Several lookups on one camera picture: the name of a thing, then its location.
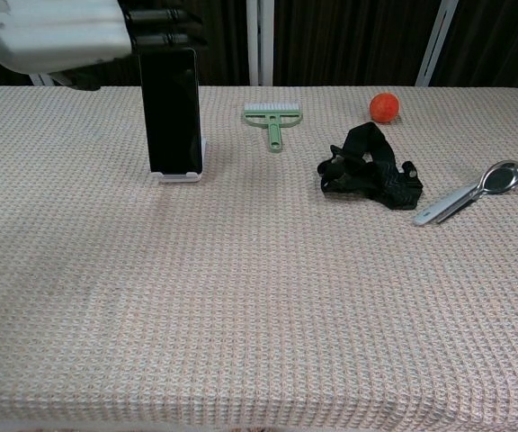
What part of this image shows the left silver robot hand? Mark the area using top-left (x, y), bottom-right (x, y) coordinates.
top-left (0, 0), bottom-right (209, 76)

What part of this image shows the black smartphone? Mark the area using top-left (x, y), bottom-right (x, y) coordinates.
top-left (138, 47), bottom-right (204, 175)

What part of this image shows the white folding phone stand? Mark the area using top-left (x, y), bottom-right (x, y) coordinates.
top-left (150, 137), bottom-right (209, 184)

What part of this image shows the green cleaning brush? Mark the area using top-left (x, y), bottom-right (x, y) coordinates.
top-left (241, 102), bottom-right (304, 154)

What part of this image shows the orange ball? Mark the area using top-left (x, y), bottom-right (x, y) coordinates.
top-left (369, 92), bottom-right (401, 124)

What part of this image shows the beige waffle tablecloth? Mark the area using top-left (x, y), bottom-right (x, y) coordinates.
top-left (0, 85), bottom-right (518, 432)

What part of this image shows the metal spoon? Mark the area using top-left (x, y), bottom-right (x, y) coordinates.
top-left (412, 159), bottom-right (518, 227)

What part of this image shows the white slanted frame post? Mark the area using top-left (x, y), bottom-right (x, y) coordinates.
top-left (28, 71), bottom-right (56, 87)
top-left (415, 0), bottom-right (460, 87)

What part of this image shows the white upright frame post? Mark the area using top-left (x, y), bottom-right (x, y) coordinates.
top-left (246, 0), bottom-right (274, 87)

